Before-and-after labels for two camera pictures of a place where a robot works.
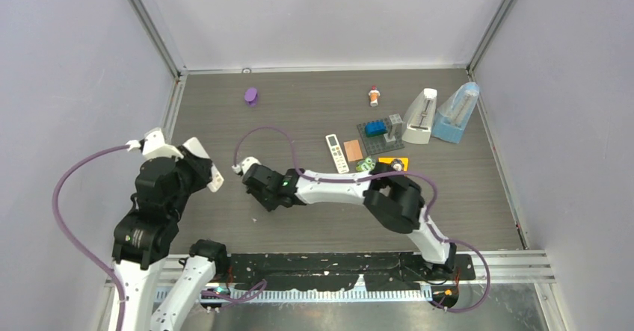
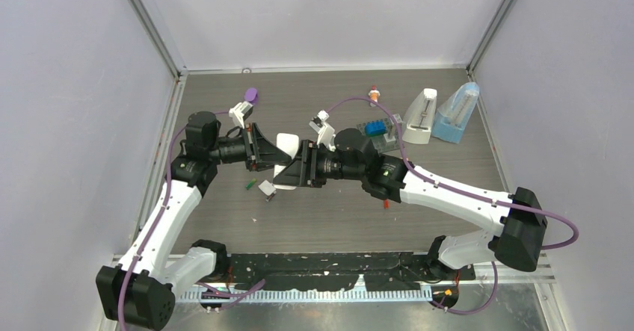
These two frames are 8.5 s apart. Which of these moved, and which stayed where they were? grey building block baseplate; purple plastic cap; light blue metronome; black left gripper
Moved: black left gripper
Stayed: purple plastic cap; grey building block baseplate; light blue metronome
